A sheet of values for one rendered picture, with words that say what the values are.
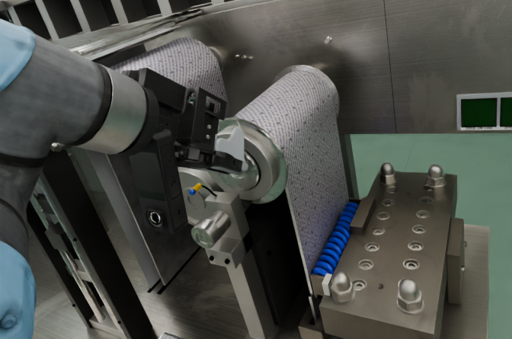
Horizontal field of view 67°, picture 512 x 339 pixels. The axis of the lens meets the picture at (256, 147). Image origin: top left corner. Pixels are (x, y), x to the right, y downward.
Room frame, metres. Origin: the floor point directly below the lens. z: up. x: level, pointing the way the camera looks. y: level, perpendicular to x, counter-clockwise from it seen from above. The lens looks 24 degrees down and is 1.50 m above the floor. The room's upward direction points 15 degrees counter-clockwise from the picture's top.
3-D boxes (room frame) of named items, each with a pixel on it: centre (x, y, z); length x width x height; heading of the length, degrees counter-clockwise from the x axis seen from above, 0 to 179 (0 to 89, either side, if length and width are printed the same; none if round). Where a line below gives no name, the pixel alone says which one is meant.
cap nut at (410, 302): (0.39, -0.16, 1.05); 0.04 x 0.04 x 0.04
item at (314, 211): (0.59, -0.09, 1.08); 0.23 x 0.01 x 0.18; 145
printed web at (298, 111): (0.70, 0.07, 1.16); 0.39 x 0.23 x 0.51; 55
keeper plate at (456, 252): (0.51, -0.29, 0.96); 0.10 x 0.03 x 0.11; 145
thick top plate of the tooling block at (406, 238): (0.55, -0.21, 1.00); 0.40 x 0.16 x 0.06; 145
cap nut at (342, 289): (0.44, -0.07, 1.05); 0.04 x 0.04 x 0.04
